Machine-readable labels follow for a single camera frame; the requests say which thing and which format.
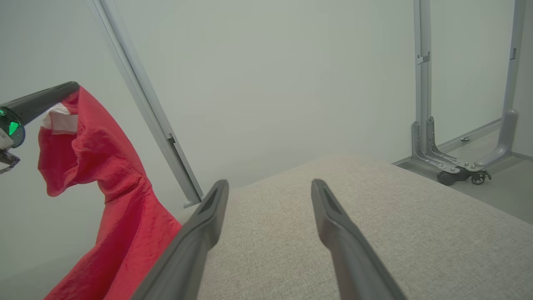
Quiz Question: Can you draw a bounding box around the grey post with curved foot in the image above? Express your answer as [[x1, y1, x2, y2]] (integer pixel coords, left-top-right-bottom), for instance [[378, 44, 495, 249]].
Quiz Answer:
[[474, 0, 527, 168]]

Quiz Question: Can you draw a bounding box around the grey partition junction post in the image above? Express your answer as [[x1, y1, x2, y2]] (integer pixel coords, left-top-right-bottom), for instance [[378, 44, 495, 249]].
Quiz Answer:
[[85, 0, 204, 209]]

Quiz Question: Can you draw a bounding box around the grey partition base rail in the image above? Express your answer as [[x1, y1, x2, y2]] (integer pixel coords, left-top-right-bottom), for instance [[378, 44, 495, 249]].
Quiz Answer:
[[394, 119, 502, 167]]

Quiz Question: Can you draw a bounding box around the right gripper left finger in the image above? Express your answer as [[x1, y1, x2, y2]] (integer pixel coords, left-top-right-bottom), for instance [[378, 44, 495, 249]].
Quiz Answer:
[[130, 179, 230, 300]]

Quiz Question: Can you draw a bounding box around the grey post with brackets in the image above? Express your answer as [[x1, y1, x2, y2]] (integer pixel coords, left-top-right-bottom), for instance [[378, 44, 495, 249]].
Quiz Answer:
[[410, 0, 463, 175]]

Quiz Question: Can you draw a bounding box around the red white basketball jersey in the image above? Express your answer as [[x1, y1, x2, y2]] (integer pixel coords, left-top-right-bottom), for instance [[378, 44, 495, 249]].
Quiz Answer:
[[37, 85, 183, 300]]

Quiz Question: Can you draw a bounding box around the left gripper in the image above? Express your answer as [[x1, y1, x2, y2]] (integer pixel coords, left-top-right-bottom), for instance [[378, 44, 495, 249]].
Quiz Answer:
[[0, 81, 80, 175]]

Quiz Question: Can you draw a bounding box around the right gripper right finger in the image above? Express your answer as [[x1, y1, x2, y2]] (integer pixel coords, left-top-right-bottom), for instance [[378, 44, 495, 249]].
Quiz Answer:
[[311, 179, 408, 300]]

